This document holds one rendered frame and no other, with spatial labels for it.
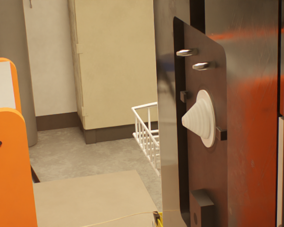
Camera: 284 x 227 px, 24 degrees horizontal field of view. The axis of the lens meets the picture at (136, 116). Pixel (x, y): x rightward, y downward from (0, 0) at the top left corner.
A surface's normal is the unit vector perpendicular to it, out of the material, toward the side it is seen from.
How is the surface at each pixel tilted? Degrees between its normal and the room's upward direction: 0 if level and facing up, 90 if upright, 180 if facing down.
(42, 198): 0
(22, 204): 90
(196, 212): 90
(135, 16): 90
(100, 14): 90
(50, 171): 0
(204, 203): 0
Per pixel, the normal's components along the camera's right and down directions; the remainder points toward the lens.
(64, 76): 0.21, 0.31
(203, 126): -0.44, 0.39
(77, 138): -0.05, -0.94
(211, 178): -0.98, 0.12
